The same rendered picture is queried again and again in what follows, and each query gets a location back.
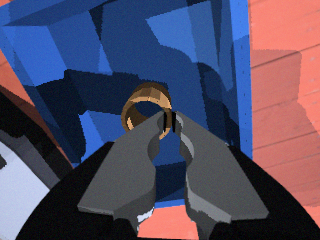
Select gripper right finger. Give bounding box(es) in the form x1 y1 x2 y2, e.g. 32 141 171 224
172 111 320 240

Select bronze metal sleeve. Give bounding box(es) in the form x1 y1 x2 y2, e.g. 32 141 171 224
121 82 172 139

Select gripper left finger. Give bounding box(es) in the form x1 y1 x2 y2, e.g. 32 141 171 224
15 110 167 240

